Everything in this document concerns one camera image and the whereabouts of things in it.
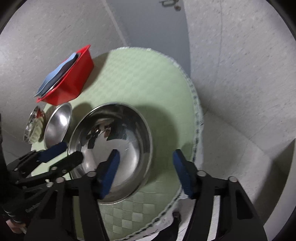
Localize small steel bowl left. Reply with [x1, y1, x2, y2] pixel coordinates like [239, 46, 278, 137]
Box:
[23, 106, 46, 144]

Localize metal door handle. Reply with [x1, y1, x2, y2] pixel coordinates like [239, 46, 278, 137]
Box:
[159, 0, 179, 7]

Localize blue plate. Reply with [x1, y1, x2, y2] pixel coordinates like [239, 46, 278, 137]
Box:
[33, 52, 79, 98]

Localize grey door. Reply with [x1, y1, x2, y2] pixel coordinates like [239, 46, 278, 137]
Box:
[106, 1, 191, 75]

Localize red plastic basin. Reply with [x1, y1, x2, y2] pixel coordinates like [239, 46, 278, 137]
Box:
[36, 45, 94, 105]

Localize person's left hand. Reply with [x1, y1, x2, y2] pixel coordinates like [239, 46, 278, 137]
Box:
[6, 219, 26, 234]

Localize large steel bowl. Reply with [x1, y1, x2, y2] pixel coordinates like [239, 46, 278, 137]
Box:
[68, 102, 152, 205]

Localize medium steel bowl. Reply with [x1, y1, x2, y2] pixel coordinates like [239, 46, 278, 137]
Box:
[44, 102, 74, 149]

